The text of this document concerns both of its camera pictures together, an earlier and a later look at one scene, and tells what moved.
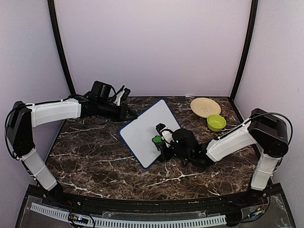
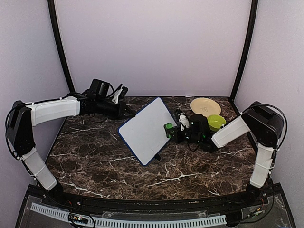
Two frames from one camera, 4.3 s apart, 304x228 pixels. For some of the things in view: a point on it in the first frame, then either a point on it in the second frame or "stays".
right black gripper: (166, 156) -> (177, 135)
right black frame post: (248, 44) stays
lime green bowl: (215, 122) stays
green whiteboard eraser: (157, 139) -> (169, 125)
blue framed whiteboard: (137, 135) stays
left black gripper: (123, 114) stays
